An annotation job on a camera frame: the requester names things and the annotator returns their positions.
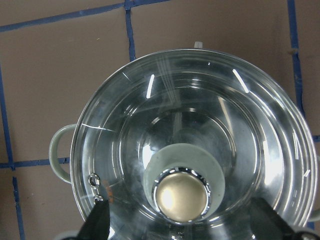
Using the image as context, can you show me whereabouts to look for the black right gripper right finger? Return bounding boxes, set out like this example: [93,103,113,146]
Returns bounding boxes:
[249,197,298,240]

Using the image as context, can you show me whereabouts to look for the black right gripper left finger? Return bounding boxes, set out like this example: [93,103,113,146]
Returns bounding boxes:
[76,200,110,240]

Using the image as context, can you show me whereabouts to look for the glass pot lid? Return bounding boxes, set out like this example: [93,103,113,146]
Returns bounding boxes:
[69,48,318,240]

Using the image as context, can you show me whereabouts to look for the pale green cooking pot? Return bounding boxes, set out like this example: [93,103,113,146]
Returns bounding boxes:
[48,41,320,240]

